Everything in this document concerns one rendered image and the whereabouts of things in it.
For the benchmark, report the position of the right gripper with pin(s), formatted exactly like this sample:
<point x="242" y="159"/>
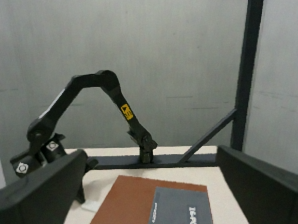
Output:
<point x="90" y="165"/>

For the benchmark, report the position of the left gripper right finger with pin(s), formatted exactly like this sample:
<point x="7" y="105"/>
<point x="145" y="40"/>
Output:
<point x="265" y="193"/>

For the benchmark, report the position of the black network switch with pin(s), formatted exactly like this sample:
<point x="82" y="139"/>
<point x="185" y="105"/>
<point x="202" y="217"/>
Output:
<point x="177" y="206"/>

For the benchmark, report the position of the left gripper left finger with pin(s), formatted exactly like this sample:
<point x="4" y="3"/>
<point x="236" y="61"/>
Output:
<point x="46" y="195"/>

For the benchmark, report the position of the brown wooden stand with white legs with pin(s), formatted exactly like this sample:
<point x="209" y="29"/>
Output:
<point x="130" y="199"/>

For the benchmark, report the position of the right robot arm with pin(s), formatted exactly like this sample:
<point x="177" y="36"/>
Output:
<point x="29" y="161"/>

